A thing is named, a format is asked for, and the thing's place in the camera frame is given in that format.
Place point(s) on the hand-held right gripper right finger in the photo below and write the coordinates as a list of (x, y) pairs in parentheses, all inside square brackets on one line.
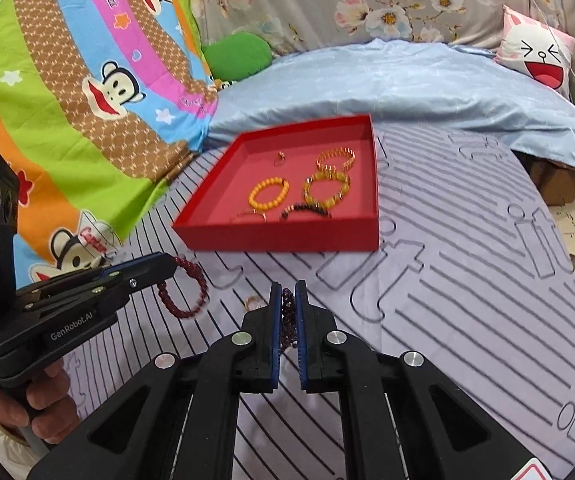
[(312, 350)]

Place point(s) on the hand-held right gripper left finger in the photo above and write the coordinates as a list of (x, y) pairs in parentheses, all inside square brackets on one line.
[(267, 350)]

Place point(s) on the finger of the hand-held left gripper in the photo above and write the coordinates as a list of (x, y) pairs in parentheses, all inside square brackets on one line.
[(132, 261), (152, 272)]

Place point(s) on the thin gold bangle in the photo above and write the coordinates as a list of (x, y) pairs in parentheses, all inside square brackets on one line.
[(247, 214)]

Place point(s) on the red cardboard box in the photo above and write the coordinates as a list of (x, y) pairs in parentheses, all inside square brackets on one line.
[(277, 237)]

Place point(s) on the wide gold bangle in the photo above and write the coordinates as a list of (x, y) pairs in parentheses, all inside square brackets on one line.
[(350, 157)]

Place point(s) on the person's left hand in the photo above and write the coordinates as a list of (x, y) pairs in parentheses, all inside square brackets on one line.
[(52, 410)]

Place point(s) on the colourful cartoon monkey quilt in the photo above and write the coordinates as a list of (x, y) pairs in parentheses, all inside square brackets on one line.
[(92, 35)]

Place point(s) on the green pillow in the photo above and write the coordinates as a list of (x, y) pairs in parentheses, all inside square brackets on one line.
[(237, 55)]

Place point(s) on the light blue blanket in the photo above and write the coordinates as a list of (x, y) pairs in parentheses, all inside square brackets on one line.
[(417, 85)]

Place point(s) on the brown cardboard box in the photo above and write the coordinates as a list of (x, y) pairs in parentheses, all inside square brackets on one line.
[(555, 182)]

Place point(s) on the pink cartoon face pillow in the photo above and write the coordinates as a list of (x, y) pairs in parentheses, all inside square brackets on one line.
[(537, 55)]

